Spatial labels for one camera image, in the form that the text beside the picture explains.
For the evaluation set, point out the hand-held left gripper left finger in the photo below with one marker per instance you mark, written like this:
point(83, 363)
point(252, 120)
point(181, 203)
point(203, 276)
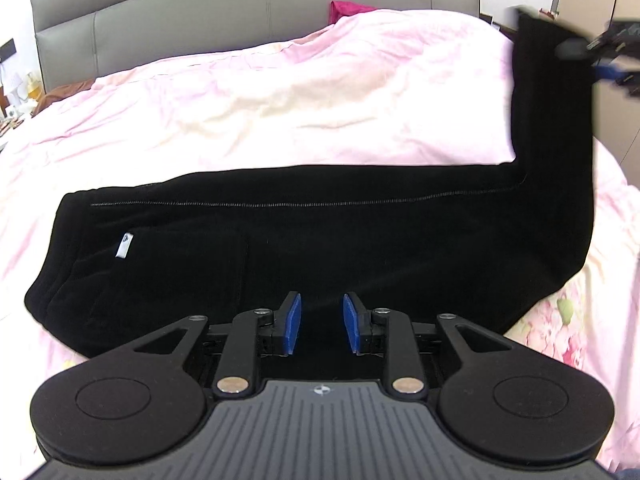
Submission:
point(291, 324)

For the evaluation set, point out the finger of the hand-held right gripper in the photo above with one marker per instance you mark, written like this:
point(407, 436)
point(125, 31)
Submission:
point(611, 75)
point(575, 49)

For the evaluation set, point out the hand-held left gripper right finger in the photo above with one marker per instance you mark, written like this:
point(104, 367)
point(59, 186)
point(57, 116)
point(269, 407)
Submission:
point(351, 324)

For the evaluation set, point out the black pants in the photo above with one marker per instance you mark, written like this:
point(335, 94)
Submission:
point(350, 240)

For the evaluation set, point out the floral bed sheet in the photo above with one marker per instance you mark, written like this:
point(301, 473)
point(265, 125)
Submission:
point(565, 310)

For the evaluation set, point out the pink duvet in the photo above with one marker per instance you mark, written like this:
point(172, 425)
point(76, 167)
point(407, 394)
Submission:
point(300, 100)

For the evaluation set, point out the magenta cloth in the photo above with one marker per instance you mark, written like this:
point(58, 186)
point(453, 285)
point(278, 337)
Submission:
point(347, 10)

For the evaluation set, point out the grey padded bed headboard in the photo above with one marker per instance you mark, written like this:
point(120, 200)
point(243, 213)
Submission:
point(200, 15)

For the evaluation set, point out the brown pillow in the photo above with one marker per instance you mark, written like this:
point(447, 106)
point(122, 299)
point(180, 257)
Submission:
point(62, 92)

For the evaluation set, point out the yellow bottle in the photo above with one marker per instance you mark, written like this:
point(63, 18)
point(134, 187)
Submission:
point(33, 87)

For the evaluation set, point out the black wall socket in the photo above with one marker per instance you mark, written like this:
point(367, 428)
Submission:
point(7, 50)

